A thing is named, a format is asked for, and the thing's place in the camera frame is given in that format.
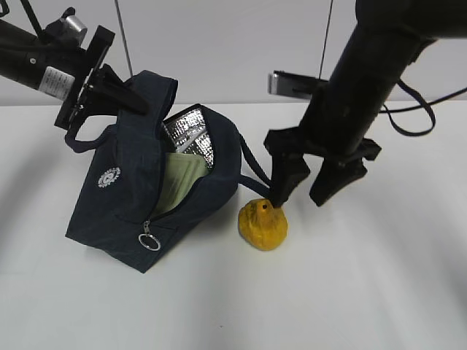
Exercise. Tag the light green food container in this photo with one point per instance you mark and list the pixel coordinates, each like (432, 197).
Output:
(181, 172)

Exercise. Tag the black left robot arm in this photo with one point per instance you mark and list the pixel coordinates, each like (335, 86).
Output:
(60, 68)

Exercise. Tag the yellow toy bell pepper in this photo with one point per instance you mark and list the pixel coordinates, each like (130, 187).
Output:
(262, 225)

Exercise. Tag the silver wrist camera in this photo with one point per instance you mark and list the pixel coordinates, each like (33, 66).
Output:
(68, 29)
(281, 83)

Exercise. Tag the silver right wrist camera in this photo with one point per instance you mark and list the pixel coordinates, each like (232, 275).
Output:
(281, 83)

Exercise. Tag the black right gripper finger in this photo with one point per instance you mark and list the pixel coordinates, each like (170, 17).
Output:
(288, 171)
(333, 177)

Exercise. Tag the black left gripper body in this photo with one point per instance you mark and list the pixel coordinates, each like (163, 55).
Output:
(91, 61)

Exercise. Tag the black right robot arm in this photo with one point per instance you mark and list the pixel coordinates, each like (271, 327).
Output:
(388, 37)

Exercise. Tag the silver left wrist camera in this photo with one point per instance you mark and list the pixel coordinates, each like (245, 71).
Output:
(68, 29)

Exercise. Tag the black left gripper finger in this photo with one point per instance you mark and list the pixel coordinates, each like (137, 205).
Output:
(94, 104)
(113, 94)

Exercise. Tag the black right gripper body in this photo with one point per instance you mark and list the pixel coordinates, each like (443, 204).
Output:
(293, 141)

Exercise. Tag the dark blue insulated lunch bag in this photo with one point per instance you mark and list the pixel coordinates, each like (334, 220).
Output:
(115, 208)

